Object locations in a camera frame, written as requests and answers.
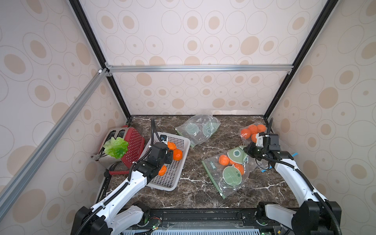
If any silver aluminium rail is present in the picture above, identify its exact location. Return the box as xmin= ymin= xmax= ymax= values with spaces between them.
xmin=1 ymin=68 xmax=109 ymax=219
xmin=107 ymin=64 xmax=294 ymax=73

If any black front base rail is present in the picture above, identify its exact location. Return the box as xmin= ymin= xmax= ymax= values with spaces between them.
xmin=76 ymin=208 xmax=294 ymax=235

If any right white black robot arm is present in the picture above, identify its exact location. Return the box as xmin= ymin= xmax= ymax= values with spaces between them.
xmin=244 ymin=120 xmax=342 ymax=235

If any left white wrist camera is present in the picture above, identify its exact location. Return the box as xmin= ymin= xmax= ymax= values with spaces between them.
xmin=159 ymin=134 xmax=168 ymax=144

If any blue-seal clear zip-top bag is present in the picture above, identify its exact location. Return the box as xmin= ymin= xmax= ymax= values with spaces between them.
xmin=239 ymin=123 xmax=298 ymax=172

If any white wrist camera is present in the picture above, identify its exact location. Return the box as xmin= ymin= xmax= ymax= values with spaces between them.
xmin=256 ymin=133 xmax=264 ymax=147
xmin=159 ymin=134 xmax=168 ymax=144

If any silver aluminium back rail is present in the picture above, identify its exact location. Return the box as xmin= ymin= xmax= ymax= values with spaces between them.
xmin=107 ymin=64 xmax=294 ymax=73

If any orange toy mandarin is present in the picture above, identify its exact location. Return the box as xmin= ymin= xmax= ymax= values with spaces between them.
xmin=167 ymin=142 xmax=177 ymax=151
xmin=173 ymin=149 xmax=183 ymax=161

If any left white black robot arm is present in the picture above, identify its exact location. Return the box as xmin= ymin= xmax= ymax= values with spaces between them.
xmin=71 ymin=120 xmax=173 ymax=235

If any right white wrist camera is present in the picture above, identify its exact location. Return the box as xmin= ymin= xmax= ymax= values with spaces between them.
xmin=256 ymin=133 xmax=264 ymax=147

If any green toy lettuce leaf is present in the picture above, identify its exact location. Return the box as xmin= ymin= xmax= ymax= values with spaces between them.
xmin=103 ymin=137 xmax=129 ymax=159

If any black left corner post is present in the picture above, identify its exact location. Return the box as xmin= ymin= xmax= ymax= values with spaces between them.
xmin=69 ymin=0 xmax=132 ymax=121

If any black corner post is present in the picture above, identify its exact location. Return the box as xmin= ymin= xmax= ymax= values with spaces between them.
xmin=69 ymin=0 xmax=132 ymax=121
xmin=263 ymin=0 xmax=339 ymax=122

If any green-seal clear zip-top bag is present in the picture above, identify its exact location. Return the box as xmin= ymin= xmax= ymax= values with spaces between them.
xmin=202 ymin=146 xmax=257 ymax=199

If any silver aluminium left rail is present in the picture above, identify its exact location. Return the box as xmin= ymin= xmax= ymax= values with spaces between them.
xmin=1 ymin=68 xmax=109 ymax=219

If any black right corner post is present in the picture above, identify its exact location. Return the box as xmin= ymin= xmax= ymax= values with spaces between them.
xmin=263 ymin=0 xmax=339 ymax=122

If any white perforated plastic basket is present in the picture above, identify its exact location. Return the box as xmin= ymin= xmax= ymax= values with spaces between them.
xmin=147 ymin=132 xmax=191 ymax=192

